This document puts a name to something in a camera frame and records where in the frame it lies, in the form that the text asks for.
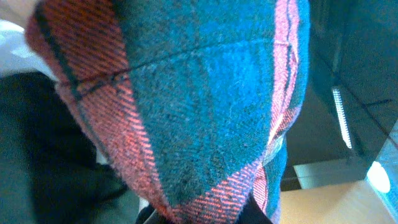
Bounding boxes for clear plastic storage bin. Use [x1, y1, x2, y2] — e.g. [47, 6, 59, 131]
[1, 20, 57, 80]

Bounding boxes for black garment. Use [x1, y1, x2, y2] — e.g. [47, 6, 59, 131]
[1, 72, 139, 223]

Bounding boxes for red navy plaid shirt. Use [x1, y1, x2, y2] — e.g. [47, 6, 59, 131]
[25, 0, 310, 223]

